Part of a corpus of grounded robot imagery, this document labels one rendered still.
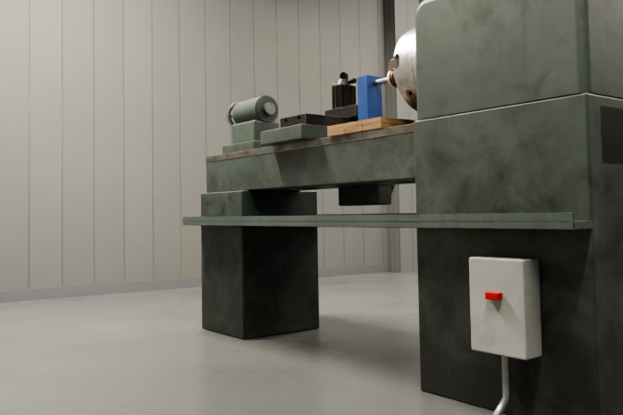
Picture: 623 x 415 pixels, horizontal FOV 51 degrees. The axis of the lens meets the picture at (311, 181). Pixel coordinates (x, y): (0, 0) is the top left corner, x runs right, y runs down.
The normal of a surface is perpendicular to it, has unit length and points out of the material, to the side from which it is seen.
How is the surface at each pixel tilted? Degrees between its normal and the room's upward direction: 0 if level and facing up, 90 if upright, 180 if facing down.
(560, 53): 90
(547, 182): 90
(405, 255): 90
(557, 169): 90
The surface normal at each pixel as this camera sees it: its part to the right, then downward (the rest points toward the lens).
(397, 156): -0.79, -0.01
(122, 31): 0.52, -0.05
